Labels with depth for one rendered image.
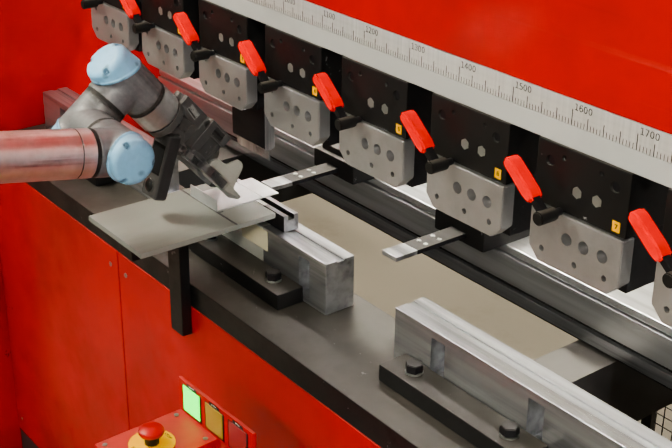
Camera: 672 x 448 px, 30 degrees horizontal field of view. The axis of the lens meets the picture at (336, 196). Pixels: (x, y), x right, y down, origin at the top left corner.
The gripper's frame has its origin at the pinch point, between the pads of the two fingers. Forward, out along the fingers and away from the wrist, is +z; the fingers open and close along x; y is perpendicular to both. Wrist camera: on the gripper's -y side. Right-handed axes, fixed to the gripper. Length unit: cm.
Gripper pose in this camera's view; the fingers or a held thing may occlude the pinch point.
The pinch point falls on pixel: (222, 191)
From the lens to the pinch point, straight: 220.8
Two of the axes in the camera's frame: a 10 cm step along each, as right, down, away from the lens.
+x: -6.1, -3.3, 7.2
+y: 6.1, -7.7, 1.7
